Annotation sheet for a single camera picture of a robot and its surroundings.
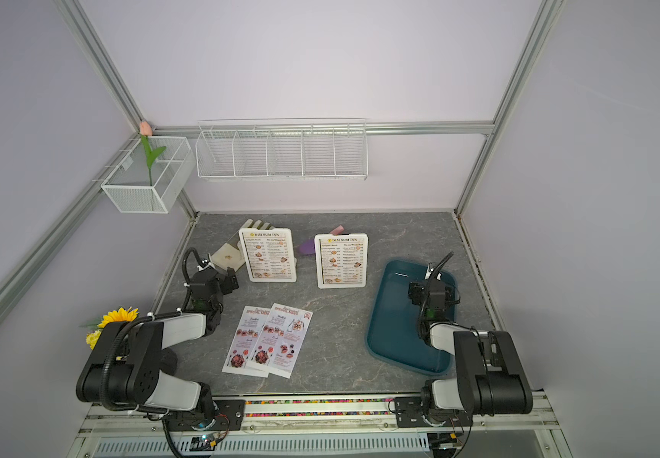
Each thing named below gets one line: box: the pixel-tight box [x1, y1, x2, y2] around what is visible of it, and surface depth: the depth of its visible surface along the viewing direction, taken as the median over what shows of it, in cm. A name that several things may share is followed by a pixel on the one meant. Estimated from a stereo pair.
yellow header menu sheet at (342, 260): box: [318, 237, 366, 285], surface depth 93 cm
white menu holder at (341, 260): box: [314, 232, 370, 290], surface depth 93 cm
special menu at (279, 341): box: [247, 302, 313, 379], surface depth 88 cm
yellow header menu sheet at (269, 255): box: [241, 231, 293, 279], surface depth 95 cm
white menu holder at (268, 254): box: [236, 228, 298, 283], surface depth 95 cm
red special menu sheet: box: [222, 305, 272, 378], surface depth 88 cm
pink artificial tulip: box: [139, 121, 167, 187], surface depth 92 cm
